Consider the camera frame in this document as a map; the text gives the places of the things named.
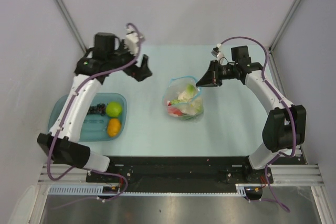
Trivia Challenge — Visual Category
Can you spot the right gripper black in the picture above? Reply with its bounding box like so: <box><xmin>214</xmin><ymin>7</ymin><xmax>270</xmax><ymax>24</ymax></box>
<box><xmin>196</xmin><ymin>60</ymin><xmax>238</xmax><ymax>88</ymax></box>

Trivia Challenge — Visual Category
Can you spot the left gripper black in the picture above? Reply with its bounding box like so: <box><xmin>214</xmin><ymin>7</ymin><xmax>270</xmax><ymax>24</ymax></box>
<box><xmin>108</xmin><ymin>40</ymin><xmax>151</xmax><ymax>82</ymax></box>

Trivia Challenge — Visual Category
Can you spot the green lettuce toy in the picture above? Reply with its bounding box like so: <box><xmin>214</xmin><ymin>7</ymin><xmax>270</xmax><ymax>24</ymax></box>
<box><xmin>182</xmin><ymin>84</ymin><xmax>203</xmax><ymax>120</ymax></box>

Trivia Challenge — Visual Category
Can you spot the clear zip top bag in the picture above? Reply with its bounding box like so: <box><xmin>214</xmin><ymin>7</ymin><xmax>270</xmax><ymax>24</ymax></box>
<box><xmin>162</xmin><ymin>76</ymin><xmax>204</xmax><ymax>120</ymax></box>

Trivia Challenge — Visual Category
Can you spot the white cauliflower toy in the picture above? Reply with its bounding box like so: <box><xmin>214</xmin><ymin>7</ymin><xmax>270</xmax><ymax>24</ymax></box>
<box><xmin>170</xmin><ymin>91</ymin><xmax>202</xmax><ymax>116</ymax></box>

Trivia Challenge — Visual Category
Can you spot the red apple toy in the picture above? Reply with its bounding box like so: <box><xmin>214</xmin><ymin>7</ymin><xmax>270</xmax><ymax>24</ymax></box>
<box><xmin>167</xmin><ymin>106</ymin><xmax>183</xmax><ymax>117</ymax></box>

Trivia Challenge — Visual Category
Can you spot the orange fruit toy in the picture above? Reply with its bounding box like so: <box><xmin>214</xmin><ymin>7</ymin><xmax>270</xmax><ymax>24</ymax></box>
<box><xmin>107</xmin><ymin>118</ymin><xmax>122</xmax><ymax>137</ymax></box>

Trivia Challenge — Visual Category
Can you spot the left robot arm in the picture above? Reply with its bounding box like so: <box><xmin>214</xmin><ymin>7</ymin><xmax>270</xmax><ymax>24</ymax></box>
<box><xmin>37</xmin><ymin>29</ymin><xmax>152</xmax><ymax>182</ymax></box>

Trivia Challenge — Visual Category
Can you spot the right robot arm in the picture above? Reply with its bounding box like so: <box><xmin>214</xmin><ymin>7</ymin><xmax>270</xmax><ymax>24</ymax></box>
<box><xmin>196</xmin><ymin>46</ymin><xmax>307</xmax><ymax>183</ymax></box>

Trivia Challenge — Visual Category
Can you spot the green apple toy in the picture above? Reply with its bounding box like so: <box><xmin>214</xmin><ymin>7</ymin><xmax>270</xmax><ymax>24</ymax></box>
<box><xmin>106</xmin><ymin>102</ymin><xmax>122</xmax><ymax>118</ymax></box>

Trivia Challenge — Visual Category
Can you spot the black grape bunch toy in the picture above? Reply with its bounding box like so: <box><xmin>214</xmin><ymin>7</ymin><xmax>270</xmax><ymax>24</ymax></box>
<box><xmin>87</xmin><ymin>103</ymin><xmax>107</xmax><ymax>116</ymax></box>

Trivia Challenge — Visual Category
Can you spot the teal plastic tray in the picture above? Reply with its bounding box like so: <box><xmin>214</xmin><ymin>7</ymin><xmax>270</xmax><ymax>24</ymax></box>
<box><xmin>47</xmin><ymin>93</ymin><xmax>127</xmax><ymax>143</ymax></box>

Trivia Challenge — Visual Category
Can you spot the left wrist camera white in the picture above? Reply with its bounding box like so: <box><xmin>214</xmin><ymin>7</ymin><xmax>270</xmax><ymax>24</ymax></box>
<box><xmin>124</xmin><ymin>31</ymin><xmax>145</xmax><ymax>56</ymax></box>

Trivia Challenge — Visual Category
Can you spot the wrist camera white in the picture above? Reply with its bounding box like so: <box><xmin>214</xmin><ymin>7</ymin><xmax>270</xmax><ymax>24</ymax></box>
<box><xmin>124</xmin><ymin>31</ymin><xmax>145</xmax><ymax>56</ymax></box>
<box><xmin>211</xmin><ymin>44</ymin><xmax>226</xmax><ymax>65</ymax></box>

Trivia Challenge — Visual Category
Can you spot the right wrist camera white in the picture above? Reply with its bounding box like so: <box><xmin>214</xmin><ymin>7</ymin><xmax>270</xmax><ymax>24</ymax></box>
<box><xmin>211</xmin><ymin>44</ymin><xmax>226</xmax><ymax>65</ymax></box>

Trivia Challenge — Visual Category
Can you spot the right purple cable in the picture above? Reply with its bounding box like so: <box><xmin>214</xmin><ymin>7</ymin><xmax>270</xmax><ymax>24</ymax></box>
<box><xmin>216</xmin><ymin>36</ymin><xmax>302</xmax><ymax>213</ymax></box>

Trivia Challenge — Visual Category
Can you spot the purple cable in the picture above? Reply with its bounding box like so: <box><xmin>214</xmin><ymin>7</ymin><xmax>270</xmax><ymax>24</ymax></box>
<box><xmin>216</xmin><ymin>36</ymin><xmax>302</xmax><ymax>213</ymax></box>
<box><xmin>47</xmin><ymin>23</ymin><xmax>146</xmax><ymax>210</ymax></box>

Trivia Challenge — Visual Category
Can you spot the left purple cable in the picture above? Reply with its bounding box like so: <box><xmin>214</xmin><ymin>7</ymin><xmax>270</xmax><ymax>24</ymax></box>
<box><xmin>47</xmin><ymin>23</ymin><xmax>146</xmax><ymax>210</ymax></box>

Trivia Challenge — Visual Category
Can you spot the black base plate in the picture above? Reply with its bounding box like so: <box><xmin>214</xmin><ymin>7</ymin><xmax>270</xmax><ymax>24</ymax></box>
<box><xmin>86</xmin><ymin>155</ymin><xmax>307</xmax><ymax>194</ymax></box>

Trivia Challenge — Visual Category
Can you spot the aluminium frame rail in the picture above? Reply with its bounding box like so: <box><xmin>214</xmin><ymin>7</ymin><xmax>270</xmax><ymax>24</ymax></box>
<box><xmin>38</xmin><ymin>163</ymin><xmax>323</xmax><ymax>185</ymax></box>

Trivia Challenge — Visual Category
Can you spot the white cable duct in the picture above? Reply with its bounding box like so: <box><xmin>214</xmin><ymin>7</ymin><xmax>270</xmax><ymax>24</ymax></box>
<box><xmin>49</xmin><ymin>185</ymin><xmax>246</xmax><ymax>197</ymax></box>

